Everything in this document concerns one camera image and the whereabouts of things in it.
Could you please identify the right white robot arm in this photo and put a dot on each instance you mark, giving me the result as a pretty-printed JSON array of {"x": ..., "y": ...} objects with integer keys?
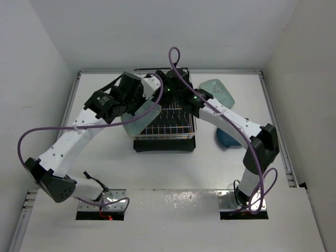
[{"x": 211, "y": 102}]

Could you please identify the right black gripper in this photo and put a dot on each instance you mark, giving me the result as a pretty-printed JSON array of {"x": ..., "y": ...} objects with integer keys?
[{"x": 156, "y": 96}]

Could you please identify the black drip tray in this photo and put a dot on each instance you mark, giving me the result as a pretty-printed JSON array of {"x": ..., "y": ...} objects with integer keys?
[{"x": 164, "y": 144}]

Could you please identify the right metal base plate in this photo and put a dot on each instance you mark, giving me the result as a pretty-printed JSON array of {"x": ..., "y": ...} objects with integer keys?
[{"x": 227, "y": 201}]

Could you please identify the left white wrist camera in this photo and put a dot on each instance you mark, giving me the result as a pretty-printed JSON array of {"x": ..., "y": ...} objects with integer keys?
[{"x": 150, "y": 86}]

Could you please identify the light green plate with berries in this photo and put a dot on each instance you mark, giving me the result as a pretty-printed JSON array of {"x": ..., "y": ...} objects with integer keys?
[{"x": 217, "y": 89}]

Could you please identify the metal wire dish rack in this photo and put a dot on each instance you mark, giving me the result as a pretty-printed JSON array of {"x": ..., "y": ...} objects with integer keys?
[{"x": 168, "y": 120}]

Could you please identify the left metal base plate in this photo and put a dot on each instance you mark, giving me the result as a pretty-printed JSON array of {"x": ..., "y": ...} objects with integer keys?
[{"x": 109, "y": 201}]

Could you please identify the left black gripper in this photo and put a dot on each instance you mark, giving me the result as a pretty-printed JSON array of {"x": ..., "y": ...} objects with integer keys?
[{"x": 139, "y": 92}]

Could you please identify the metal base plate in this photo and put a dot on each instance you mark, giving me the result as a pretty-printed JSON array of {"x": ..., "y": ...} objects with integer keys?
[
  {"x": 227, "y": 201},
  {"x": 109, "y": 201}
]

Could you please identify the dark blue leaf plate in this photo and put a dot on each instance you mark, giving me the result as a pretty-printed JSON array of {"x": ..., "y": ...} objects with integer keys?
[{"x": 226, "y": 141}]

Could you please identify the light green rectangular plate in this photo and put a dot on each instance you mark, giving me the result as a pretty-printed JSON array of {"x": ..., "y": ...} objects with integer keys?
[{"x": 142, "y": 118}]

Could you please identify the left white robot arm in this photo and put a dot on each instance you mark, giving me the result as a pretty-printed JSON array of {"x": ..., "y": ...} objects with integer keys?
[{"x": 49, "y": 171}]

